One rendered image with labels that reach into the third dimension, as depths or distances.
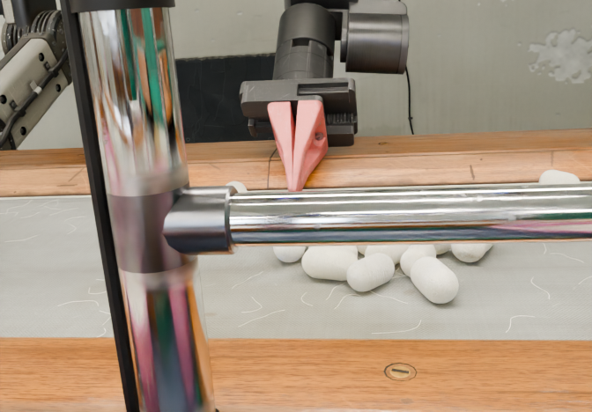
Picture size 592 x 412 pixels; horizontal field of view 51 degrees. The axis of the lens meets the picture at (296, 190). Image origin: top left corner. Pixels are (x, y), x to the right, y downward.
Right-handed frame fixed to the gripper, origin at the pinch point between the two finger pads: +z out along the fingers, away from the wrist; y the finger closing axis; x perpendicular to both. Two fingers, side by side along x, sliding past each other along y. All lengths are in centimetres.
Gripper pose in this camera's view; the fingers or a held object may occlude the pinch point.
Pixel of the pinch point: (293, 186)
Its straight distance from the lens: 52.0
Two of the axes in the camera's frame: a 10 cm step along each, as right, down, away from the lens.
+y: 9.9, -0.1, -1.4
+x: 1.3, 5.4, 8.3
